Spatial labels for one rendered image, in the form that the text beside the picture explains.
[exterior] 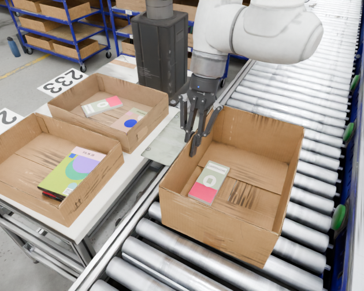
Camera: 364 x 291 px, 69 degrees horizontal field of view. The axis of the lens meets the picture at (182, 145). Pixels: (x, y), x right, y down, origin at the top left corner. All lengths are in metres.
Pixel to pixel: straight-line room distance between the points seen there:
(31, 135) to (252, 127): 0.81
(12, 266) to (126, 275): 1.12
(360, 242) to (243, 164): 0.41
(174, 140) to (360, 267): 0.67
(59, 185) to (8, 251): 1.01
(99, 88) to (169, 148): 0.51
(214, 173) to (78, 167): 0.43
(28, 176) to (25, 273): 0.82
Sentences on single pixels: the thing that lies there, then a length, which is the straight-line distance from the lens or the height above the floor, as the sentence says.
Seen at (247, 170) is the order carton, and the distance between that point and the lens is 0.92.
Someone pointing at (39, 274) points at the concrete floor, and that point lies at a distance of 1.69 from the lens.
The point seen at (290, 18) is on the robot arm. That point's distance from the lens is 0.58.
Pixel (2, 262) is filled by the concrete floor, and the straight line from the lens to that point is 1.82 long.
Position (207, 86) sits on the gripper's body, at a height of 1.08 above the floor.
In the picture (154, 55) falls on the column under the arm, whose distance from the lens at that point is 1.16.
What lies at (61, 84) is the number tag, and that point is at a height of 0.86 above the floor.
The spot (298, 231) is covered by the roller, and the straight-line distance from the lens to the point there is 0.84.
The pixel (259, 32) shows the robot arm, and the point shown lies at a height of 1.23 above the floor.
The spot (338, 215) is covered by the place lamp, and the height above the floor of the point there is 0.83.
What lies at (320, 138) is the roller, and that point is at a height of 0.74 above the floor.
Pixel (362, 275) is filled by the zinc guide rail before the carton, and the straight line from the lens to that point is 0.67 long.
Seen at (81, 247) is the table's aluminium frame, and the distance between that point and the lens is 0.86.
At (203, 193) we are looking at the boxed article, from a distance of 0.82.
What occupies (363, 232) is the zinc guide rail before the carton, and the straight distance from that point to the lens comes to 0.73.
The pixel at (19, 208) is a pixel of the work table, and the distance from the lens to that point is 0.94.
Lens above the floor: 1.43
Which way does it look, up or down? 43 degrees down
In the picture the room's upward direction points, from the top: straight up
